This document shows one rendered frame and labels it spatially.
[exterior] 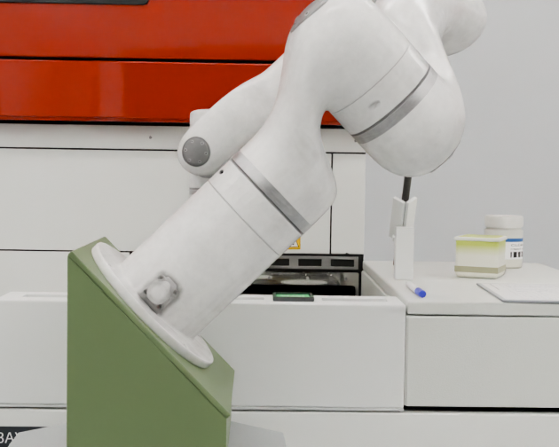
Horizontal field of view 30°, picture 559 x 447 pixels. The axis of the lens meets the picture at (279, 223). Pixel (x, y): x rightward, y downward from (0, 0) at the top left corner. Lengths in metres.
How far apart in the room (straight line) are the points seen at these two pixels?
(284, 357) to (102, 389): 0.36
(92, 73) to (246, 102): 0.44
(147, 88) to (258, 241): 0.87
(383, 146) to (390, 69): 0.09
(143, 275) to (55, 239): 0.90
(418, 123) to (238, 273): 0.26
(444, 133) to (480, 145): 2.40
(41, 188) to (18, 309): 0.65
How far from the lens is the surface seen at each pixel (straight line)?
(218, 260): 1.14
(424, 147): 1.16
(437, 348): 1.42
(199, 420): 1.11
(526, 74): 3.61
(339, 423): 1.42
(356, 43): 1.13
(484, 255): 1.73
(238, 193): 1.13
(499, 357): 1.44
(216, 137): 1.62
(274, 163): 1.13
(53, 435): 1.28
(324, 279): 2.00
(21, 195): 2.05
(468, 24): 1.49
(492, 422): 1.45
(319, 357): 1.40
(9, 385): 1.45
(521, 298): 1.45
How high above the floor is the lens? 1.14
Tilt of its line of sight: 3 degrees down
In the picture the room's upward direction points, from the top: 1 degrees clockwise
